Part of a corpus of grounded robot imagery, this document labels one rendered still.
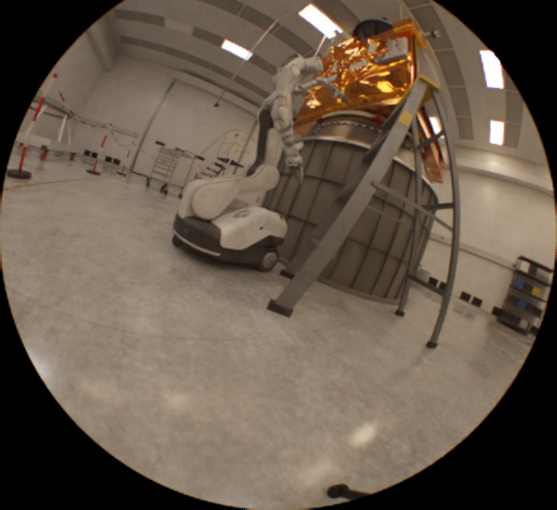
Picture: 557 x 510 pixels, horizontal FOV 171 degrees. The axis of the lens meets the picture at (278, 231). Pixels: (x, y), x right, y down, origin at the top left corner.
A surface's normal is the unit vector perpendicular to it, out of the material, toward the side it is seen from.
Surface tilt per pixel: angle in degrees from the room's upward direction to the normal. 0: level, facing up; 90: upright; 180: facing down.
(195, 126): 90
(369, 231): 90
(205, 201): 90
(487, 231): 90
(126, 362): 0
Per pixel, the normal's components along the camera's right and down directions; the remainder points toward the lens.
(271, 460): 0.35, -0.93
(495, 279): -0.79, -0.25
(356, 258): -0.18, 0.03
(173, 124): 0.51, 0.27
